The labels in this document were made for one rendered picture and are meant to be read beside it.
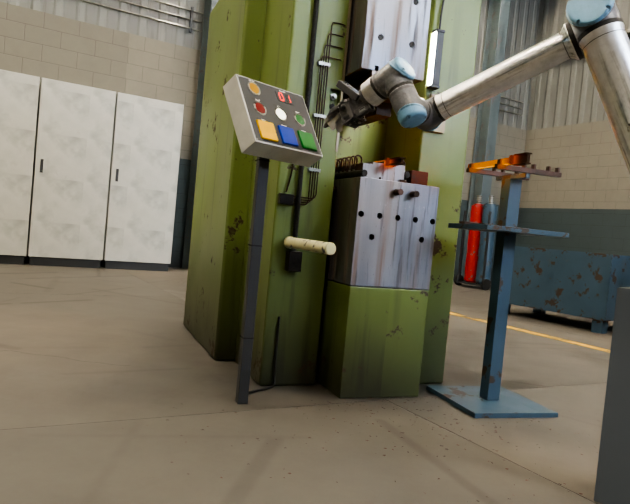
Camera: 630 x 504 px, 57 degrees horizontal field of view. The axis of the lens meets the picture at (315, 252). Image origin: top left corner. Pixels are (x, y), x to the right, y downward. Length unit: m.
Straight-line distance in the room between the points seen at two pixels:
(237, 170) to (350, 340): 1.02
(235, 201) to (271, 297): 0.60
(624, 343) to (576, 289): 4.17
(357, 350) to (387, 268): 0.36
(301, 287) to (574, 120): 9.47
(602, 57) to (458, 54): 1.29
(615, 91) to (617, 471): 1.02
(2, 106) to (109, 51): 1.66
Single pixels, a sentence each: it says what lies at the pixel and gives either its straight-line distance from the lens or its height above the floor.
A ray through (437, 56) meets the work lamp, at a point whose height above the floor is 1.52.
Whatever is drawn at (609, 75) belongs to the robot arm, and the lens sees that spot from 1.75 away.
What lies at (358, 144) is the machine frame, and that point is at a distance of 3.01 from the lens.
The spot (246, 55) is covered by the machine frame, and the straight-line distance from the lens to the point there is 2.98.
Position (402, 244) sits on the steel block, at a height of 0.66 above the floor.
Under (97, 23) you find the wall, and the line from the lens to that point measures 8.35.
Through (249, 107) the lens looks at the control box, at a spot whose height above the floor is 1.08.
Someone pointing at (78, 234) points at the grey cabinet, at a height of 0.39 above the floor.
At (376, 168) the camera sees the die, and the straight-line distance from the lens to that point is 2.50.
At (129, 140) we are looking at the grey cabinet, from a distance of 7.48.
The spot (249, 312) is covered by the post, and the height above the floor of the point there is 0.35.
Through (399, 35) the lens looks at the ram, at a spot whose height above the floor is 1.53.
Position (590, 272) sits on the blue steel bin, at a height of 0.54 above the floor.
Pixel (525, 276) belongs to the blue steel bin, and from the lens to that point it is 6.27.
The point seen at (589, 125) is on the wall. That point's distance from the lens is 11.39.
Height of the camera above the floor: 0.68
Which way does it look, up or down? 2 degrees down
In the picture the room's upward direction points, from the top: 5 degrees clockwise
